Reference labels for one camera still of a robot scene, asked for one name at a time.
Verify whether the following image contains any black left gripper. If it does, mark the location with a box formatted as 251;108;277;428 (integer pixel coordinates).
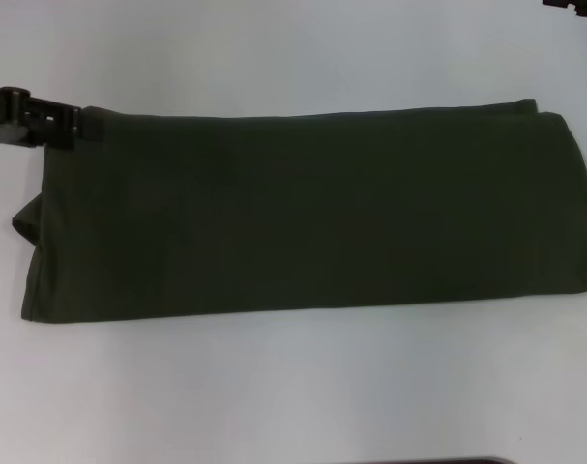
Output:
0;85;106;150

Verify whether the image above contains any dark green FREE t-shirt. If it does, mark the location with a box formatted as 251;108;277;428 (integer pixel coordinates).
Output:
10;98;587;324

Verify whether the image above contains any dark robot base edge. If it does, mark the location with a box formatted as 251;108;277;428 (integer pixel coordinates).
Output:
408;455;587;464

